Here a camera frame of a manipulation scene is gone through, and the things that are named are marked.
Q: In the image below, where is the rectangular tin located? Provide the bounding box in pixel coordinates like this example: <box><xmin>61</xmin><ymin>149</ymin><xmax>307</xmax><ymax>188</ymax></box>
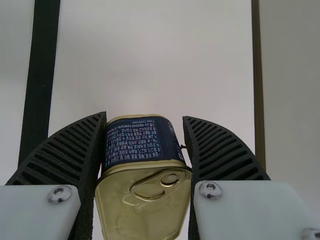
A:
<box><xmin>94</xmin><ymin>113</ymin><xmax>193</xmax><ymax>240</ymax></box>

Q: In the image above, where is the black strip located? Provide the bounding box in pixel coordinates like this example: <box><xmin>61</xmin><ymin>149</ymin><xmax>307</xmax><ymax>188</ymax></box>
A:
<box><xmin>17</xmin><ymin>0</ymin><xmax>62</xmax><ymax>176</ymax></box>

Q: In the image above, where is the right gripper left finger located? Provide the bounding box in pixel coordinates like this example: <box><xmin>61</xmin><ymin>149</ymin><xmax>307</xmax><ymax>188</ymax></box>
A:
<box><xmin>0</xmin><ymin>110</ymin><xmax>108</xmax><ymax>240</ymax></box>

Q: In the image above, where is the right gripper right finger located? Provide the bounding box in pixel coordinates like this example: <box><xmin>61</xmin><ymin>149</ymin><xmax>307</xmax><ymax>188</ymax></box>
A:
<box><xmin>182</xmin><ymin>115</ymin><xmax>320</xmax><ymax>240</ymax></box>

